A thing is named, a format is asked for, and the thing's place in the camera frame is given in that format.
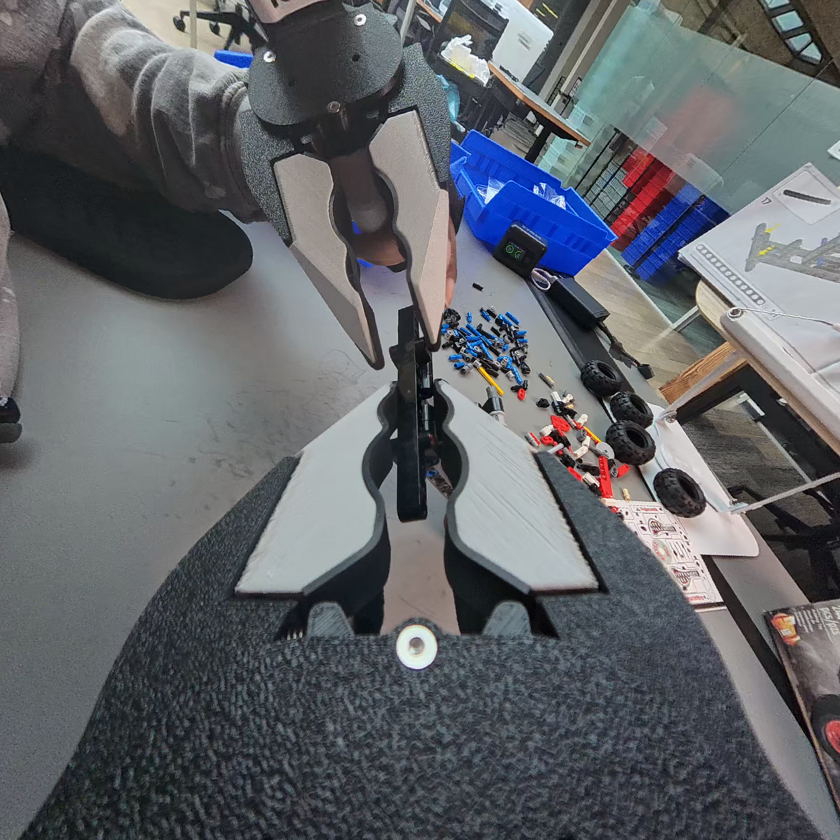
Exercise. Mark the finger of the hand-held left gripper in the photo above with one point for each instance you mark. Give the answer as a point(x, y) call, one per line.
point(417, 216)
point(315, 229)

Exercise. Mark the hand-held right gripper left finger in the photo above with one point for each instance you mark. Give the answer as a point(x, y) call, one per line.
point(308, 525)

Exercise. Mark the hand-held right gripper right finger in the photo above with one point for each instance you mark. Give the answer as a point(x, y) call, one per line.
point(518, 525)

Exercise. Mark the long black toy beam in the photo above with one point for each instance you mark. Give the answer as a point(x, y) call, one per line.
point(413, 472)

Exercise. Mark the pile of blue black pins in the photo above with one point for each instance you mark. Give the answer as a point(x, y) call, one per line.
point(485, 341)

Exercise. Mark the partly built toy chassis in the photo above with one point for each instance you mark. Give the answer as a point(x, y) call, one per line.
point(410, 394)

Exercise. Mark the wood edged office desk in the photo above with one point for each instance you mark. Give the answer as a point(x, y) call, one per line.
point(544, 108)

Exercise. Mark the grey desk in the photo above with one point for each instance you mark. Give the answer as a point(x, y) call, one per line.
point(131, 459)

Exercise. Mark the person's left hand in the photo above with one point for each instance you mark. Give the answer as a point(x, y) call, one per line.
point(377, 248)

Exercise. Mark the pile of red white pieces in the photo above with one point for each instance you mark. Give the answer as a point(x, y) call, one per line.
point(571, 446)

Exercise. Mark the black power bank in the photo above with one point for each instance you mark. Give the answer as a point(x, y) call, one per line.
point(520, 248)

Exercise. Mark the teal plastic bag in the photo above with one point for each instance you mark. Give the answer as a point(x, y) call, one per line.
point(445, 98)

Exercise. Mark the black toy tyre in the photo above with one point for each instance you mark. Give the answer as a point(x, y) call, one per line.
point(631, 410)
point(679, 493)
point(600, 379)
point(630, 445)

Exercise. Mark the yellow toy axle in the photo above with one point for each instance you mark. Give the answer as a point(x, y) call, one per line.
point(491, 380)

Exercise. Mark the clear plastic bag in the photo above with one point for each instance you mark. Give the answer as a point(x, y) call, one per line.
point(466, 59)

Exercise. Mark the toy sticker sheet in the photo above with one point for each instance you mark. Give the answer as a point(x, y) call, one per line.
point(669, 551)

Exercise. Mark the black power adapter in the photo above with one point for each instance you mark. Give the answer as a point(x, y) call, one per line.
point(571, 341)
point(577, 298)

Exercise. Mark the black cloth pad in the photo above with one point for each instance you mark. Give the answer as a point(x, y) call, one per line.
point(131, 249)

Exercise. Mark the white book stand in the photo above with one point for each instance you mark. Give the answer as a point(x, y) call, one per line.
point(715, 525)

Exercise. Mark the white printer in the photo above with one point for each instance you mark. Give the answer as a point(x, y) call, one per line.
point(525, 33)

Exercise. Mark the stack of red blue bins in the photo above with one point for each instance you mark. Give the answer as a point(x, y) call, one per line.
point(656, 210)

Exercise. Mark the person's beige clothing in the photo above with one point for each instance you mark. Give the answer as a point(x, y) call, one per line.
point(6, 328)

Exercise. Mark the toy set box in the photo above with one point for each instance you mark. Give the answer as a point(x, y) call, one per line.
point(807, 689)

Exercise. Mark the open instruction booklet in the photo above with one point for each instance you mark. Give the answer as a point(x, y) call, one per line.
point(774, 243)

